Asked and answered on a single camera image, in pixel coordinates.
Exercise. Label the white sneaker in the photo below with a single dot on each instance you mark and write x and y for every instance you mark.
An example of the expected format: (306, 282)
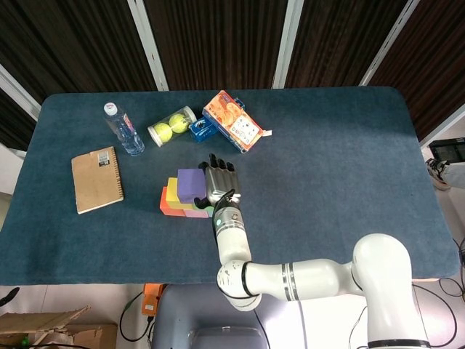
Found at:
(436, 174)

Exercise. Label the white metal frame post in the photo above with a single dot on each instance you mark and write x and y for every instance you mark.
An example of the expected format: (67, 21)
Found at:
(390, 43)
(287, 43)
(149, 47)
(18, 91)

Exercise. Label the yellow foam cube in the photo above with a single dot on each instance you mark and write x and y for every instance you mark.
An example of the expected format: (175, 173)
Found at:
(172, 192)

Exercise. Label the small white eraser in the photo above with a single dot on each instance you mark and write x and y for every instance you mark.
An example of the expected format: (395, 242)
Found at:
(267, 133)

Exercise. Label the person's leg grey trousers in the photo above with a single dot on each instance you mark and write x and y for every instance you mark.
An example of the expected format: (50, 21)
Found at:
(457, 174)

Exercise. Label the orange foam cube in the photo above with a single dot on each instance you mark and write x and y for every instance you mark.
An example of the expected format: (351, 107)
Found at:
(165, 209)

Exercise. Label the purple foam cube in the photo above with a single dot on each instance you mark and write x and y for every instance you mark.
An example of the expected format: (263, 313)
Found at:
(190, 185)

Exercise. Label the black box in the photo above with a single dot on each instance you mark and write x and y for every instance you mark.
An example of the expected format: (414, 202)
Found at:
(448, 147)

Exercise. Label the brown cardboard box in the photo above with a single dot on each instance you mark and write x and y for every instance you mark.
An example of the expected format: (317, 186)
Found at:
(91, 332)

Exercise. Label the pink foam cube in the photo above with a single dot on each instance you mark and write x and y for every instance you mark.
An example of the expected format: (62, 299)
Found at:
(196, 213)

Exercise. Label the blue Oreo box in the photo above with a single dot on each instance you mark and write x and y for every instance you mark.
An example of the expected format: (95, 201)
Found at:
(202, 130)

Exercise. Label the orange cracker box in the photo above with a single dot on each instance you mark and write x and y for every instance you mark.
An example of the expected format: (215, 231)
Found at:
(232, 121)

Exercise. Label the yellow-green tennis ball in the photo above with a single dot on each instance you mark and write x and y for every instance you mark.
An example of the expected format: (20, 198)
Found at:
(162, 132)
(177, 123)

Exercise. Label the brown spiral notebook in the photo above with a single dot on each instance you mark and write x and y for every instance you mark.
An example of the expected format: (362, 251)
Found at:
(96, 180)

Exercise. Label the clear plastic water bottle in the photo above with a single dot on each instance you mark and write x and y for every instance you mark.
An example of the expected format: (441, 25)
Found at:
(125, 132)

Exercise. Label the orange device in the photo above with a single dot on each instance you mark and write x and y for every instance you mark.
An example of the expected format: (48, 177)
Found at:
(149, 301)

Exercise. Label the clear tennis ball tube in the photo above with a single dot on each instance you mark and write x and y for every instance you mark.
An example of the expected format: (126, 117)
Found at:
(190, 113)

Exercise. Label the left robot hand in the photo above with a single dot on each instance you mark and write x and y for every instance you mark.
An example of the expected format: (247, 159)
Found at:
(9, 294)

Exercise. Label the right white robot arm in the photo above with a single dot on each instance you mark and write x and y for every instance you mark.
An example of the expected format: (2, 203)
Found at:
(309, 276)

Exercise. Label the grey robot torso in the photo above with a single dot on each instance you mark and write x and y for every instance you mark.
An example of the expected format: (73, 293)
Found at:
(196, 316)

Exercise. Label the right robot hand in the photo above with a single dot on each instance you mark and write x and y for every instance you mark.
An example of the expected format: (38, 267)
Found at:
(221, 183)

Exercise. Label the dark blue tablecloth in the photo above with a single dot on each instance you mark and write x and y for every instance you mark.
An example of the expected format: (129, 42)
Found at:
(345, 163)

